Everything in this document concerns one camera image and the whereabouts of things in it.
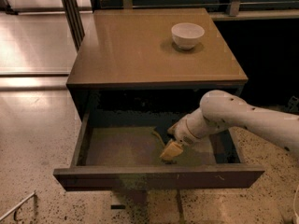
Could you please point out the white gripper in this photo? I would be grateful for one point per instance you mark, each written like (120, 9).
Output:
(183, 133)

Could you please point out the dark sponge with yellow base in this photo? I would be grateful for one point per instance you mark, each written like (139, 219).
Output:
(160, 139)

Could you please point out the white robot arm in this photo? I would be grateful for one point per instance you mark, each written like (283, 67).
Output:
(219, 111)

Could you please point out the open top drawer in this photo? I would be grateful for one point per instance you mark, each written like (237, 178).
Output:
(116, 150)

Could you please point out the brown cabinet with counter top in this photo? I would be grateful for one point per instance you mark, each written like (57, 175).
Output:
(129, 61)

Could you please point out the white ceramic bowl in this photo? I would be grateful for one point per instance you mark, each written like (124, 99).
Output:
(187, 35)

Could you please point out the metal rod on floor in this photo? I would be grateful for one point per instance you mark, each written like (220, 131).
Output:
(18, 205)

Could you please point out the metal door frame post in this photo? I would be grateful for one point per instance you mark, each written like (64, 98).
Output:
(74, 21)

